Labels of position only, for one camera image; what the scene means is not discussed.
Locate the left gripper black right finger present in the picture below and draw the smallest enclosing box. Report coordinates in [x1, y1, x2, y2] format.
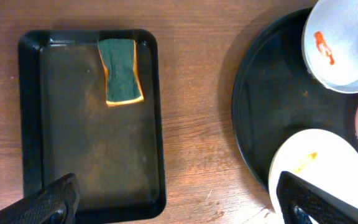
[276, 171, 358, 224]

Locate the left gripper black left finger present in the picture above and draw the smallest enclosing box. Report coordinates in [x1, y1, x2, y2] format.
[0, 174, 80, 224]

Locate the white plate with red sauce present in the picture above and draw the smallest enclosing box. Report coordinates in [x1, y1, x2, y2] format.
[302, 0, 358, 94]

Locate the round black tray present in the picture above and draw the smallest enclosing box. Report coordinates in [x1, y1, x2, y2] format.
[231, 8, 358, 189]

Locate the white plate with yellow sauce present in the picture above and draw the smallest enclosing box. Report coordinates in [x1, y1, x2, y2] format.
[268, 129, 358, 223]

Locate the black rectangular tray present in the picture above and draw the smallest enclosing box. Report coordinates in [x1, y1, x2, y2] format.
[18, 30, 167, 223]

